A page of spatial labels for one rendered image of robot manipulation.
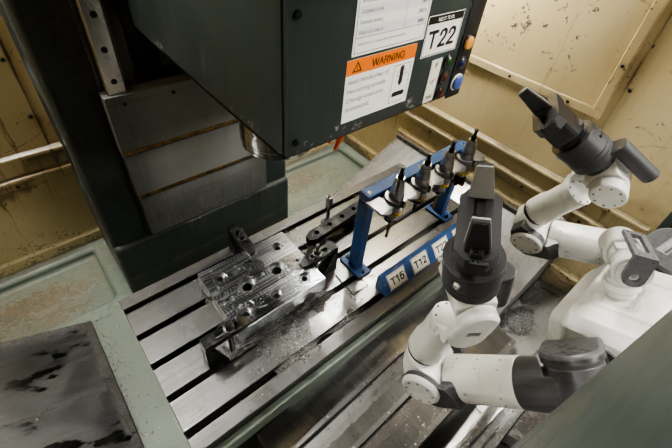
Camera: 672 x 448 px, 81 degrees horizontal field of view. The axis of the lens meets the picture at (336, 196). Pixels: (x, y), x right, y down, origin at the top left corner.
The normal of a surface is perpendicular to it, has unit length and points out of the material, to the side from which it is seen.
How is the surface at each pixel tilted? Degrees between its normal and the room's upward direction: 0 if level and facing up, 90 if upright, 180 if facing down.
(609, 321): 23
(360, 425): 8
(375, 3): 90
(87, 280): 0
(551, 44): 90
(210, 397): 0
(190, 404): 0
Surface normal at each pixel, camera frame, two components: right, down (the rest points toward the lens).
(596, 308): -0.18, -0.90
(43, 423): 0.39, -0.84
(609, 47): -0.76, 0.38
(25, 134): 0.64, 0.55
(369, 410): -0.02, -0.69
